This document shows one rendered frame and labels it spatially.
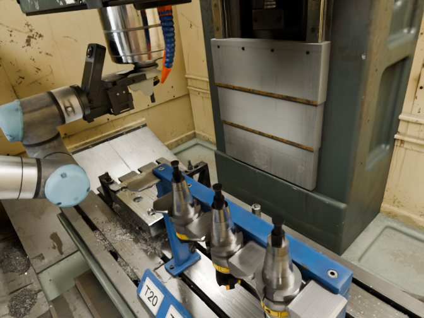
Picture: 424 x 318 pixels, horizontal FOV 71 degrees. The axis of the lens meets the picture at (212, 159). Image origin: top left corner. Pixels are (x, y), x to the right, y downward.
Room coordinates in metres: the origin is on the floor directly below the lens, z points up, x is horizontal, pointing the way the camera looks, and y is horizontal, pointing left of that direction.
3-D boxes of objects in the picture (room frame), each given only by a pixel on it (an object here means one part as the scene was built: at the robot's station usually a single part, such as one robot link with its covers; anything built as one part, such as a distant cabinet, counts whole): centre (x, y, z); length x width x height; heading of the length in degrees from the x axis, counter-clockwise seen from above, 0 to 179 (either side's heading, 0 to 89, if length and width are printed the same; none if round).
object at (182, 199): (0.44, 0.06, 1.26); 0.04 x 0.04 x 0.07
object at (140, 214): (0.87, 0.21, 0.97); 0.29 x 0.23 x 0.05; 38
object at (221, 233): (0.36, 0.00, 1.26); 0.04 x 0.04 x 0.07
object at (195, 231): (0.40, 0.03, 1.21); 0.07 x 0.05 x 0.01; 128
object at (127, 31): (0.77, 0.14, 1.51); 0.16 x 0.16 x 0.12
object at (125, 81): (0.71, 0.17, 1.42); 0.09 x 0.05 x 0.02; 115
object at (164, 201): (0.49, 0.10, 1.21); 0.07 x 0.05 x 0.01; 128
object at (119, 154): (1.30, 0.55, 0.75); 0.89 x 0.67 x 0.26; 128
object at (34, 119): (0.60, 0.36, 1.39); 0.11 x 0.08 x 0.09; 128
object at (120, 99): (0.70, 0.24, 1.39); 0.12 x 0.08 x 0.09; 128
